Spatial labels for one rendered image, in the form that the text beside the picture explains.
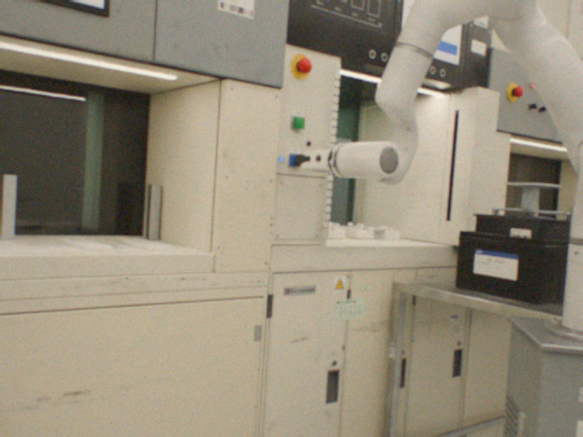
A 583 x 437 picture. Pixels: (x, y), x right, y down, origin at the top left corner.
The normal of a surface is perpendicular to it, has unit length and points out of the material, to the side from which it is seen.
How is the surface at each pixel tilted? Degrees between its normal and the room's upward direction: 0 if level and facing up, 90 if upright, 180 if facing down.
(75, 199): 90
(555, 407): 90
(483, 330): 90
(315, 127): 90
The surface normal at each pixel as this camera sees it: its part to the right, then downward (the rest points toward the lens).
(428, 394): 0.61, 0.08
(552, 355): -0.13, 0.04
